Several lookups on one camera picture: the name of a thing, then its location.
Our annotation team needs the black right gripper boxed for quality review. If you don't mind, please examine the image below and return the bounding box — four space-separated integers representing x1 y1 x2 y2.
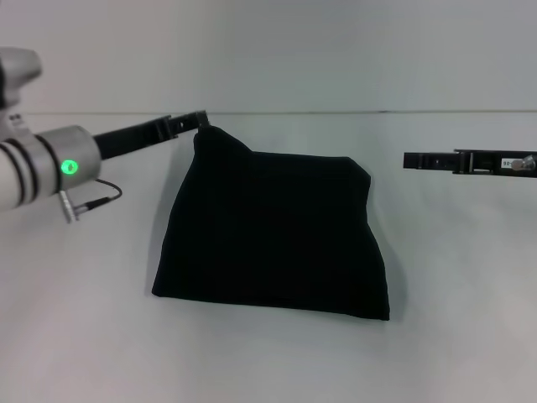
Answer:
402 148 537 179

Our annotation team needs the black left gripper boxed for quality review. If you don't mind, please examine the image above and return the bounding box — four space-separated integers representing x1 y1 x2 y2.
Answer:
91 109 211 161

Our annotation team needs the black t-shirt with pink print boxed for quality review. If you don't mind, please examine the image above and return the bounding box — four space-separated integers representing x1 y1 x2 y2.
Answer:
150 125 393 324

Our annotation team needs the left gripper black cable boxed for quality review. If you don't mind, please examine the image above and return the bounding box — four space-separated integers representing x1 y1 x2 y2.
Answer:
58 177 124 225

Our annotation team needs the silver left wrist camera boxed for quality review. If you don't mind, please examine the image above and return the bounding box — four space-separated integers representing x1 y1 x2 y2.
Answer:
0 46 44 140

